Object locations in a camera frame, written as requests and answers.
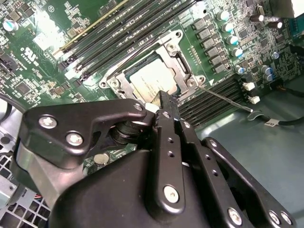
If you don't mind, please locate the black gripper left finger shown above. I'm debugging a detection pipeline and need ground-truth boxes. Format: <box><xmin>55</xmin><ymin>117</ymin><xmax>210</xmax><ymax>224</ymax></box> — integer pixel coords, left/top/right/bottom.
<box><xmin>14</xmin><ymin>90</ymin><xmax>187</xmax><ymax>216</ymax></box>

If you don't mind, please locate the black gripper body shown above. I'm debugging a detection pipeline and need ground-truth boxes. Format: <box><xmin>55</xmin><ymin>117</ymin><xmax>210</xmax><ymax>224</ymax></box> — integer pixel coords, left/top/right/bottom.
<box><xmin>48</xmin><ymin>149</ymin><xmax>225</xmax><ymax>228</ymax></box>

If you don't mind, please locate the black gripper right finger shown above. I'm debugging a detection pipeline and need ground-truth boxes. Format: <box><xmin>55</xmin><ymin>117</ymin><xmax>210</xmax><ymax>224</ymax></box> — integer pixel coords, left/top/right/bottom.
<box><xmin>170</xmin><ymin>94</ymin><xmax>297</xmax><ymax>228</ymax></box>

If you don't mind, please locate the metal socket cover frame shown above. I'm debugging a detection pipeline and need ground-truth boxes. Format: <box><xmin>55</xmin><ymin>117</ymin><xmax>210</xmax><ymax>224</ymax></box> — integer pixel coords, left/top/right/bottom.
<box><xmin>105</xmin><ymin>44</ymin><xmax>205</xmax><ymax>102</ymax></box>

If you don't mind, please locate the silver square CPU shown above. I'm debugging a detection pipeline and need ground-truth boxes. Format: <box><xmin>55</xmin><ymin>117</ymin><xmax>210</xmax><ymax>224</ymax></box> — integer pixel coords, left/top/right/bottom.
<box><xmin>123</xmin><ymin>56</ymin><xmax>188</xmax><ymax>102</ymax></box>

